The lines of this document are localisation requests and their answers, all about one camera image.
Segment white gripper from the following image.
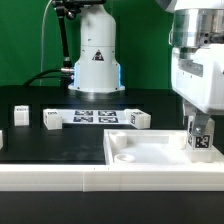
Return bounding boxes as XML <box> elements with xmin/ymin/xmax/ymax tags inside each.
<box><xmin>171</xmin><ymin>46</ymin><xmax>224</xmax><ymax>136</ymax></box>

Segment black cable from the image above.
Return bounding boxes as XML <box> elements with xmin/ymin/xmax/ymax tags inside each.
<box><xmin>22</xmin><ymin>68</ymin><xmax>74</xmax><ymax>88</ymax></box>

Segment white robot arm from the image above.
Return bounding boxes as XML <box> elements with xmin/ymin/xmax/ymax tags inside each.
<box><xmin>69</xmin><ymin>0</ymin><xmax>224</xmax><ymax>136</ymax></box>

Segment white cable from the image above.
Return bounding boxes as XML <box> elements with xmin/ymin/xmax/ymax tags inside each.
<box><xmin>39</xmin><ymin>0</ymin><xmax>54</xmax><ymax>87</ymax></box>

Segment fiducial marker sheet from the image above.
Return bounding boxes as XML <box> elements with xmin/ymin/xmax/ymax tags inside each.
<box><xmin>58</xmin><ymin>109</ymin><xmax>130</xmax><ymax>125</ymax></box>

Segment white U-shaped fence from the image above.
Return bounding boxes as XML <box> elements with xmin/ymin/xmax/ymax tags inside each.
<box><xmin>0</xmin><ymin>129</ymin><xmax>224</xmax><ymax>193</ymax></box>

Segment white square tabletop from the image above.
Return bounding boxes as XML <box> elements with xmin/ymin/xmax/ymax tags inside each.
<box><xmin>103</xmin><ymin>129</ymin><xmax>224</xmax><ymax>165</ymax></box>

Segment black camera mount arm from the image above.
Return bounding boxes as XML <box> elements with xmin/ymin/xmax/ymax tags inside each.
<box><xmin>52</xmin><ymin>0</ymin><xmax>106</xmax><ymax>68</ymax></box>

